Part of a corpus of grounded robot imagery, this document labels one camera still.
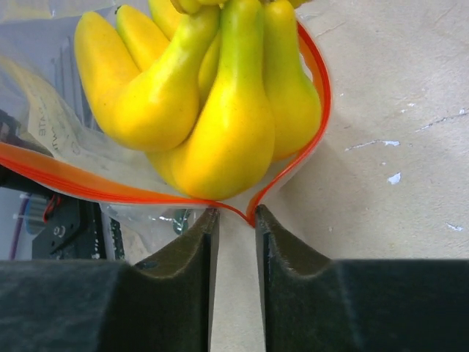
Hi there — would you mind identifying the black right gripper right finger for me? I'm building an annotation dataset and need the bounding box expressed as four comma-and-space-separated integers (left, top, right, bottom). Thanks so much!
255, 205, 468, 351

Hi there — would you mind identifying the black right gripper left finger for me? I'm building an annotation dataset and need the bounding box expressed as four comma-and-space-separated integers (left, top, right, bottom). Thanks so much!
1, 209, 219, 351

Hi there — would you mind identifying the yellow banana bunch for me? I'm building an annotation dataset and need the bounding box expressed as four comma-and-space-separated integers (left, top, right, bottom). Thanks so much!
73, 1, 322, 201

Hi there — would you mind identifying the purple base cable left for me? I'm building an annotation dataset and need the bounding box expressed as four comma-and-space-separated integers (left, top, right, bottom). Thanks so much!
9, 197, 29, 261

